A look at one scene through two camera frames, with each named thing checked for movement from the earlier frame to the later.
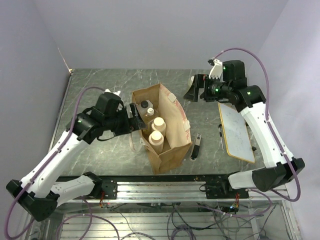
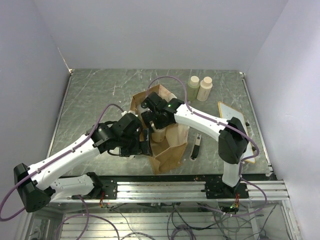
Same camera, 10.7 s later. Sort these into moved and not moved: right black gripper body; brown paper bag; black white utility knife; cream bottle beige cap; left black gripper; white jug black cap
Moved: right black gripper body; left black gripper; cream bottle beige cap
Not moved: black white utility knife; white jug black cap; brown paper bag
